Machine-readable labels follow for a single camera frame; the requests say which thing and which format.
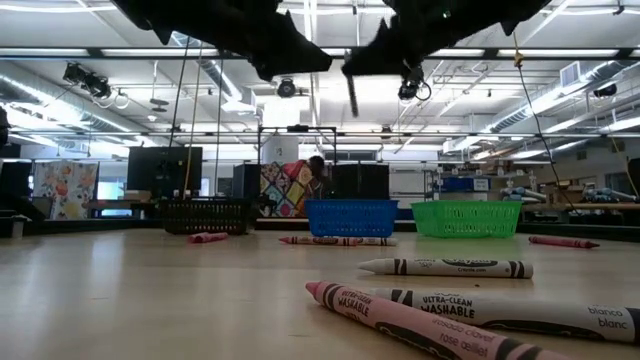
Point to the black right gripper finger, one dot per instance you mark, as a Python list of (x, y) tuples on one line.
[(385, 57)]

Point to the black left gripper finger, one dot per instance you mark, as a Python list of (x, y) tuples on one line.
[(290, 55)]

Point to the white crayon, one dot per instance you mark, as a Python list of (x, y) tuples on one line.
[(525, 315), (450, 268), (375, 241)]

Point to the carnation pink crayon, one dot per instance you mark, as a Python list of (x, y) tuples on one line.
[(400, 325)]

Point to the grey background robot arm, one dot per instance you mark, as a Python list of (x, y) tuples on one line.
[(610, 195), (520, 194)]

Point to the round black ceiling fixture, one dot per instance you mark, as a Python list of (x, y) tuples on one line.
[(286, 88)]

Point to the black pole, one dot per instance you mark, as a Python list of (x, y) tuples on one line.
[(180, 95)]

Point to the white column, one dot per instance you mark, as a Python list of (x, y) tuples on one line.
[(280, 150)]

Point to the person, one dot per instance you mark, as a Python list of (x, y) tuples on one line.
[(316, 165)]

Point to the wide black panel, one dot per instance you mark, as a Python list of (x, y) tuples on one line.
[(360, 180)]

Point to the black ceiling spotlights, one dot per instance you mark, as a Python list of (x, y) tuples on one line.
[(92, 85)]

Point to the ceiling air vent unit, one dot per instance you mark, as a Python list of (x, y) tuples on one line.
[(570, 75)]

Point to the narrow black panel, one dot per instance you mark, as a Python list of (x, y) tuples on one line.
[(245, 180)]

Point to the colourful patchwork quilt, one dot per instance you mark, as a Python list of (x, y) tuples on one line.
[(280, 195)]

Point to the blue sign box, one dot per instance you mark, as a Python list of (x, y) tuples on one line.
[(455, 185)]

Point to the black monitor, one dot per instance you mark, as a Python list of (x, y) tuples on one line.
[(160, 170)]

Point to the blue slotted plastic basket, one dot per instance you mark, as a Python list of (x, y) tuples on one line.
[(350, 217)]

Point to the black ceiling dome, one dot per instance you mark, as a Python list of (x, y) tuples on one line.
[(605, 91)]

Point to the green slotted plastic basket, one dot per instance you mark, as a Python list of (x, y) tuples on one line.
[(465, 219)]

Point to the black slotted plastic basket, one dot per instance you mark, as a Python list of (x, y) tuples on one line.
[(207, 217)]

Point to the orange-flowered white cloth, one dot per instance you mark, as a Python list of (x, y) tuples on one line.
[(65, 190)]

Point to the wooden workbench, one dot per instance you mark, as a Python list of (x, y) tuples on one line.
[(600, 206)]

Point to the red crayon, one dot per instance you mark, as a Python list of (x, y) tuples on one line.
[(560, 242)]

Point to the black cabinet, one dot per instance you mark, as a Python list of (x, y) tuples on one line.
[(15, 185)]

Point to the grey bin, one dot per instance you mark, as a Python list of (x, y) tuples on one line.
[(15, 227)]

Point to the black overhead camera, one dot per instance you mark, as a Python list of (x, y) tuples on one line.
[(410, 90)]

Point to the black overhead frame bar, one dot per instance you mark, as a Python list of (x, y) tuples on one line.
[(150, 58)]

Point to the black metal stand frame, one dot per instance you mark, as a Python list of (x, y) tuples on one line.
[(297, 128)]

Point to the black table side rail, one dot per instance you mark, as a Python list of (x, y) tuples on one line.
[(100, 225)]

